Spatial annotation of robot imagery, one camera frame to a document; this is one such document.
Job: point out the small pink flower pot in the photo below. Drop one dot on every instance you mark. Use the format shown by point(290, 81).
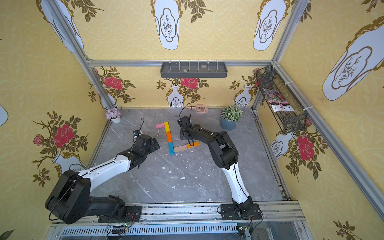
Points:
point(114, 115)

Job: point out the pink wooden block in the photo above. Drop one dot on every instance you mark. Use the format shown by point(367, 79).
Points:
point(159, 126)

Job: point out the pink plastic scoop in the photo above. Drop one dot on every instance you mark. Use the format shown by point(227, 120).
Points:
point(200, 109)

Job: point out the orange wooden block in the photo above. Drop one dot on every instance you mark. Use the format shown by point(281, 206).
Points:
point(194, 144)

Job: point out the blue plant pot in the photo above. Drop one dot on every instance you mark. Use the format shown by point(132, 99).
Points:
point(228, 125)

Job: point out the black wire basket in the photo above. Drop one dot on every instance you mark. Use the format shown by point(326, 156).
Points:
point(288, 121)

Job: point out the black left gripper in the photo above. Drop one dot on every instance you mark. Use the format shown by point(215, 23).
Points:
point(153, 144)

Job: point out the printed packet in basket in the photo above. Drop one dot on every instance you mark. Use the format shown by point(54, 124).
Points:
point(277, 101)

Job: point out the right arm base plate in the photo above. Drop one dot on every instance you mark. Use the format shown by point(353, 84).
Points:
point(231, 212)

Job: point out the teal wooden block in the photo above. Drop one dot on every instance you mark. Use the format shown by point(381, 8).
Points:
point(171, 148)

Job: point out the red-orange wooden block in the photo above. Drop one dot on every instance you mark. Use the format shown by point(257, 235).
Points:
point(169, 137)

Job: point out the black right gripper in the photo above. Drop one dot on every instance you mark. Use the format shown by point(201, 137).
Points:
point(184, 127)

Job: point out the yellow wooden block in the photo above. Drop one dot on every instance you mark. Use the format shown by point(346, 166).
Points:
point(167, 127)

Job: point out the green artificial plant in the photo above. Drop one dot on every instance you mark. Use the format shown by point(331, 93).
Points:
point(232, 113)

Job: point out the aluminium front rail frame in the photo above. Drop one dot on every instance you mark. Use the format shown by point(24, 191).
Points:
point(277, 218)

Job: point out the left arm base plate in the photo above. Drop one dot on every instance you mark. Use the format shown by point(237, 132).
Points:
point(124, 215)

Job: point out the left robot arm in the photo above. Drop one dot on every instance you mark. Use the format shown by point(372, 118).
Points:
point(70, 200)

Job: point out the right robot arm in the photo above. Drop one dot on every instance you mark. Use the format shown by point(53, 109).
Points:
point(225, 155)

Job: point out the grey wall shelf tray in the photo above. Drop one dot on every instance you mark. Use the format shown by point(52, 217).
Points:
point(194, 69)

